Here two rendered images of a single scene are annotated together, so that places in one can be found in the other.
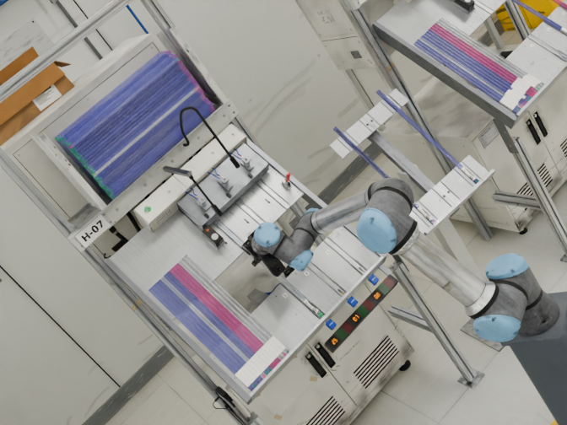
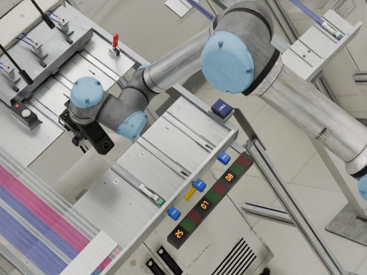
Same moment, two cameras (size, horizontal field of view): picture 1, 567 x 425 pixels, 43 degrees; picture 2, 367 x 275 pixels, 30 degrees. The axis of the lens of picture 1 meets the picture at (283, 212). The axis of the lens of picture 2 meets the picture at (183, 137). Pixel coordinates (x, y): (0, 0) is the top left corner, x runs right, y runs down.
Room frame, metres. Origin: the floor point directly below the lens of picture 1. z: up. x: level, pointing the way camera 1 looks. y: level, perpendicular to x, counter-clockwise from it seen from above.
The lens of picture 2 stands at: (0.42, 0.11, 1.61)
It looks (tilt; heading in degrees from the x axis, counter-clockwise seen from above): 25 degrees down; 354
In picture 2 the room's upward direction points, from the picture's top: 36 degrees counter-clockwise
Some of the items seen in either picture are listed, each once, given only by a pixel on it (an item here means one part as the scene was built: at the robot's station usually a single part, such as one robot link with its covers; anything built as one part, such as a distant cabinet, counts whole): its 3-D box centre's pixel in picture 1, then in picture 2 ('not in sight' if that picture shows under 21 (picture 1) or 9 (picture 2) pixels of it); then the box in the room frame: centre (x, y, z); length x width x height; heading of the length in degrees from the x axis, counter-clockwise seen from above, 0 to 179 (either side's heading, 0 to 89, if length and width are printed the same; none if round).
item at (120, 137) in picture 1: (137, 123); not in sight; (2.57, 0.23, 1.52); 0.51 x 0.13 x 0.27; 108
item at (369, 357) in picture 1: (290, 349); (130, 262); (2.66, 0.33, 0.31); 0.70 x 0.65 x 0.62; 108
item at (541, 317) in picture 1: (527, 305); not in sight; (1.67, -0.42, 0.60); 0.15 x 0.15 x 0.10
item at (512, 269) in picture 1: (510, 279); not in sight; (1.67, -0.42, 0.72); 0.13 x 0.12 x 0.14; 132
